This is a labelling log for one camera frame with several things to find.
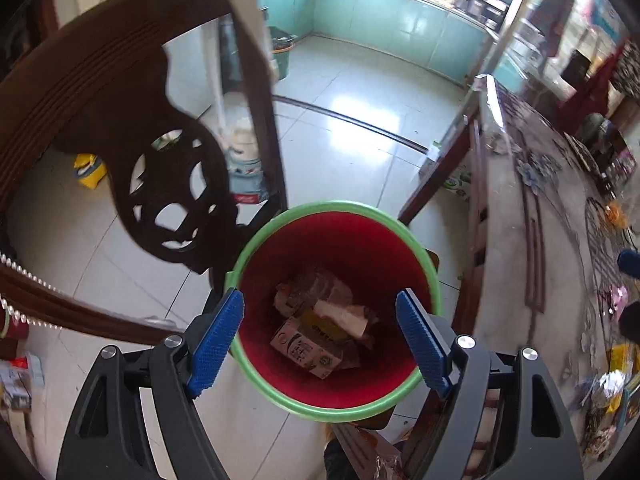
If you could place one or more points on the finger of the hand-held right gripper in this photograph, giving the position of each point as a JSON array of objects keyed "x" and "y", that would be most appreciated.
[
  {"x": 631, "y": 319},
  {"x": 630, "y": 262}
]

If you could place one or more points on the wooden dining table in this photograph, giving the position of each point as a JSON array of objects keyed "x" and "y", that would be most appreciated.
[{"x": 550, "y": 220}]

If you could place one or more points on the black shoulder bag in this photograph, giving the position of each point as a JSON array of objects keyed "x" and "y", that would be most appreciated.
[{"x": 575, "y": 67}]

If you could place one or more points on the yellow white box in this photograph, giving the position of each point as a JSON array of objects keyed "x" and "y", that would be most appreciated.
[{"x": 322, "y": 327}]

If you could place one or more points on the turquoise kitchen base cabinets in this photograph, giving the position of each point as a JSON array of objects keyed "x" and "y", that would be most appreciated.
[{"x": 390, "y": 25}]

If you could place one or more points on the red bin green rim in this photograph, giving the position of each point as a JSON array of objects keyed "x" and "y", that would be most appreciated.
[{"x": 350, "y": 240}]

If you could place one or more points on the yellow bag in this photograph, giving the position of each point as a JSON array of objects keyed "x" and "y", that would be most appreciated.
[{"x": 90, "y": 172}]

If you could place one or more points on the letter print bag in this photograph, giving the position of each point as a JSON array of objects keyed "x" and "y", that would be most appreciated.
[{"x": 630, "y": 72}]

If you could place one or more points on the blue white hanging tissue pack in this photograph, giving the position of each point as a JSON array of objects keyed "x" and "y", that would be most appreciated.
[{"x": 610, "y": 15}]

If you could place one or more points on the cream paper wrapper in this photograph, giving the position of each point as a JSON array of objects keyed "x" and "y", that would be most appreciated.
[{"x": 347, "y": 317}]

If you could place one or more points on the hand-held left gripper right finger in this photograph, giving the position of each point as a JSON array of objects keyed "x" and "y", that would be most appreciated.
[{"x": 420, "y": 342}]

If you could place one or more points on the green kitchen waste bin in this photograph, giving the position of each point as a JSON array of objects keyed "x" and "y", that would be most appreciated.
[{"x": 282, "y": 60}]

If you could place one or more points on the yellow packet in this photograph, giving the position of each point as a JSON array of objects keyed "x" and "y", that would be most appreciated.
[{"x": 620, "y": 360}]

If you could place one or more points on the carved brown wooden chair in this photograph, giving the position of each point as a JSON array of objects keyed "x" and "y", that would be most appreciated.
[{"x": 100, "y": 85}]

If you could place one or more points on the light brown packet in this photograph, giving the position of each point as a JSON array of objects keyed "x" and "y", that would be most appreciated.
[{"x": 310, "y": 290}]

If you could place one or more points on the clear zip bag orange snacks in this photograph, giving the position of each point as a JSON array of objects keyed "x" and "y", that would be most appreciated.
[{"x": 615, "y": 215}]

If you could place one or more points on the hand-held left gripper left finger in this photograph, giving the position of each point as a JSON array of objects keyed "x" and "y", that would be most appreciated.
[{"x": 215, "y": 342}]

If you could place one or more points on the pink packet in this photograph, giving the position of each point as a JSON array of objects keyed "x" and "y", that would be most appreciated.
[{"x": 620, "y": 298}]

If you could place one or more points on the dark red garment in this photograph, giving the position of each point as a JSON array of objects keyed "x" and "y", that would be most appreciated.
[{"x": 600, "y": 85}]

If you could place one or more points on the dark wooden table frame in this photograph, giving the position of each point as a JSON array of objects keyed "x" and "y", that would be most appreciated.
[{"x": 437, "y": 175}]

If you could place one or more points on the green white carton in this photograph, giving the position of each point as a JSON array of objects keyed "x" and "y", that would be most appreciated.
[{"x": 457, "y": 185}]

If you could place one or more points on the white plastic bottle on floor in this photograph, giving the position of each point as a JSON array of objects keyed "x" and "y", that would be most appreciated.
[{"x": 245, "y": 160}]

